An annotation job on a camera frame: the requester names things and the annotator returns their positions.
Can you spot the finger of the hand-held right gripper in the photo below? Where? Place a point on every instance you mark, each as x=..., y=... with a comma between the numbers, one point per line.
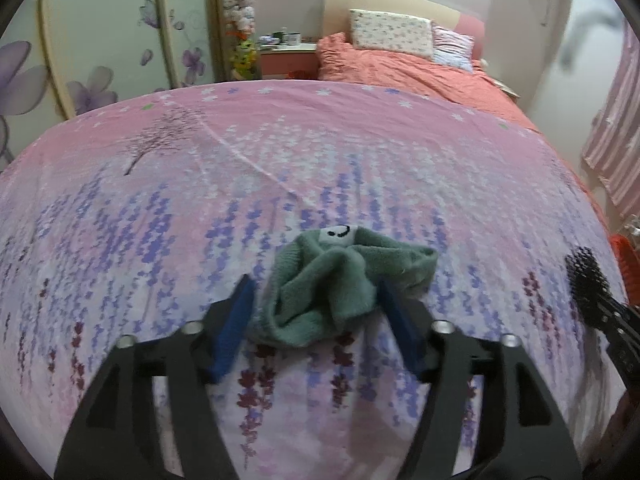
x=620, y=335

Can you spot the pink striped curtain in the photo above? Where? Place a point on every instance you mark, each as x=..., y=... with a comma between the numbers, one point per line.
x=620, y=125

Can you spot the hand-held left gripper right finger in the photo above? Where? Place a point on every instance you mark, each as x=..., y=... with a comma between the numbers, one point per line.
x=402, y=320

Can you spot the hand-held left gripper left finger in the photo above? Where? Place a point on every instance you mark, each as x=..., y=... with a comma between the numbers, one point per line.
x=235, y=325

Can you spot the pink and white nightstand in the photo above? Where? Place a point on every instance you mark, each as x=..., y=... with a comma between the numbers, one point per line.
x=287, y=62

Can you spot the orange plastic laundry basket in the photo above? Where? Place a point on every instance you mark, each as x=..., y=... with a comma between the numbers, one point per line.
x=627, y=260

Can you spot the white floral pillow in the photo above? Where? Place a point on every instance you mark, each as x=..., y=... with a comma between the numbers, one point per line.
x=390, y=32

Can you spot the plush toy column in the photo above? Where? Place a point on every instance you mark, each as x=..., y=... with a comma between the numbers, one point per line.
x=240, y=15

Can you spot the wardrobe with flower doors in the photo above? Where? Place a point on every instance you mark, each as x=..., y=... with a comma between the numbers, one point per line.
x=100, y=25

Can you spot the small cream nightstand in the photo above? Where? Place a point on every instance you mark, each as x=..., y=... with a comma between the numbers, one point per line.
x=506, y=89

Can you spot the pink striped pillow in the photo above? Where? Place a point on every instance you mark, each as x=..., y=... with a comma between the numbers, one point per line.
x=452, y=47

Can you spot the orange duvet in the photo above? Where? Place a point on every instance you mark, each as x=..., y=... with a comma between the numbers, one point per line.
x=400, y=75

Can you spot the green sock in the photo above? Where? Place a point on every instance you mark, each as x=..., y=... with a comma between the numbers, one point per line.
x=320, y=290

